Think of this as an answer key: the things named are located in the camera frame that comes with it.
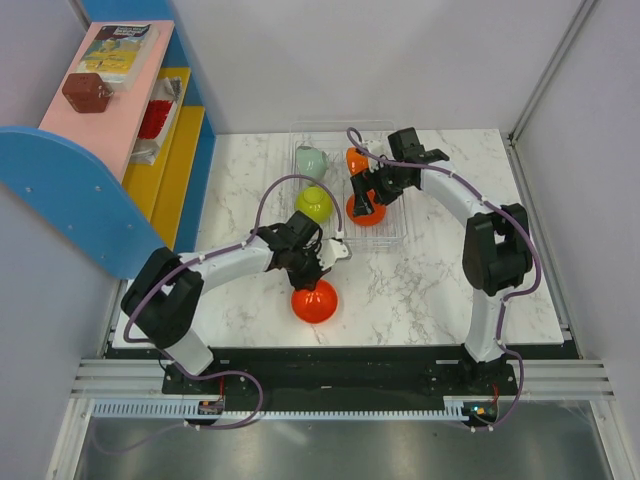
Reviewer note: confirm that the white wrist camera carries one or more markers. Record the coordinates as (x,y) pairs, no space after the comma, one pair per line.
(332,251)
(373,149)

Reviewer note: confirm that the white slotted cable duct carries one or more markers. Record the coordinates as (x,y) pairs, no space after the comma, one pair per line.
(192,409)

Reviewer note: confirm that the orange plastic bowl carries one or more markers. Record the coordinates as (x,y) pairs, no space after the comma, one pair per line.
(356,161)

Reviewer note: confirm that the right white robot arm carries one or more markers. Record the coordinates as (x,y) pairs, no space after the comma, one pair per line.
(497,250)

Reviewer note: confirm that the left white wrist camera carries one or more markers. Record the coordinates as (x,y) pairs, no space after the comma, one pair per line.
(332,251)

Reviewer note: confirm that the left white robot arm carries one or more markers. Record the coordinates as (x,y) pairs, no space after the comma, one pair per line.
(162,300)

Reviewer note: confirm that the yellow cover book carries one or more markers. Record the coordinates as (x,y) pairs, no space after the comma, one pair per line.
(118,53)

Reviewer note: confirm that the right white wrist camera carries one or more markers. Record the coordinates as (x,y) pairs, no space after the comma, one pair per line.
(373,149)

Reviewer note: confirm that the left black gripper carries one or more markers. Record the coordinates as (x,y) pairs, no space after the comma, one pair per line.
(309,281)

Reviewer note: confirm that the celadon green ceramic bowl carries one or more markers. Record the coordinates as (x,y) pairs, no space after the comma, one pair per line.
(311,162)

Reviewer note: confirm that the red white book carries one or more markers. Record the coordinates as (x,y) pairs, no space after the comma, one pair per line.
(158,118)

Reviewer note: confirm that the orange bottom bowl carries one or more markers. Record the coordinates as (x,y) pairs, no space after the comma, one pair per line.
(315,306)

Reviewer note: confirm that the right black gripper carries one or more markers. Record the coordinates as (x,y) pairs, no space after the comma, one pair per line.
(360,185)

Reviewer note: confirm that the yellow plastic bowl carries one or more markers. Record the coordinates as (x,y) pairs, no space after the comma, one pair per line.
(315,202)

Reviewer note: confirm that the white wire dish rack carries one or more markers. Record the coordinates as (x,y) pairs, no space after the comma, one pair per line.
(329,137)

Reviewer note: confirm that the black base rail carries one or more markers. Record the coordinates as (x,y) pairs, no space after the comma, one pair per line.
(417,370)

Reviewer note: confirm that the brown cube box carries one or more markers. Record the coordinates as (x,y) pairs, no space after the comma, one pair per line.
(86,92)

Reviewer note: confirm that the blue pink yellow shelf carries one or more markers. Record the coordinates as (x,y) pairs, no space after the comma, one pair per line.
(73,169)

